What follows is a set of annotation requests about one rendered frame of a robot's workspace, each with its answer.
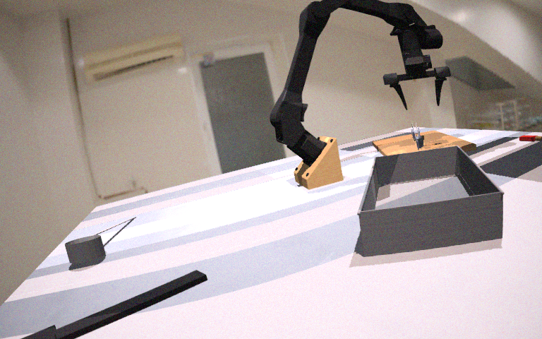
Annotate grey saucepan with long handle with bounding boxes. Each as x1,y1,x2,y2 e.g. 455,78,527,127
65,217,136,263

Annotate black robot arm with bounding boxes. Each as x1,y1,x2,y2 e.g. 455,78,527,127
270,0,443,167

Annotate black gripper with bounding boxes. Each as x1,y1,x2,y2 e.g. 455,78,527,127
383,49,451,109

